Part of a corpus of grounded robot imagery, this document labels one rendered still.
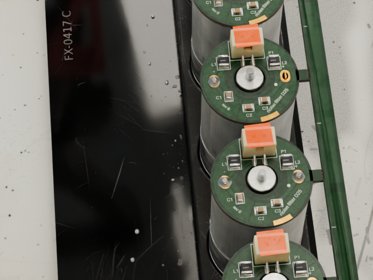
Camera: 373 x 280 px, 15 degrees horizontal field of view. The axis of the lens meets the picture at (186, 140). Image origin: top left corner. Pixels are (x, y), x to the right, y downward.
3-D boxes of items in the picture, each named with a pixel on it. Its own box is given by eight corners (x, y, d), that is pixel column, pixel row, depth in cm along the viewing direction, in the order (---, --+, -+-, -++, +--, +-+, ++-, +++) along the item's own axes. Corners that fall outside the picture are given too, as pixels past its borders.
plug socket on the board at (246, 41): (232, 68, 36) (233, 55, 35) (229, 39, 36) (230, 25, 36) (263, 65, 36) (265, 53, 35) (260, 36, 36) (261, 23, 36)
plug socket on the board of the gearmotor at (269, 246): (256, 275, 33) (257, 265, 33) (252, 241, 34) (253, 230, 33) (289, 272, 33) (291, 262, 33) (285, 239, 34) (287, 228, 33)
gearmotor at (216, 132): (203, 206, 40) (205, 123, 35) (195, 128, 41) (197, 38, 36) (290, 199, 40) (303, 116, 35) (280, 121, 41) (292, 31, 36)
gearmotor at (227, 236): (212, 300, 38) (216, 228, 34) (204, 218, 39) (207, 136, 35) (302, 294, 39) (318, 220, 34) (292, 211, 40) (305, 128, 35)
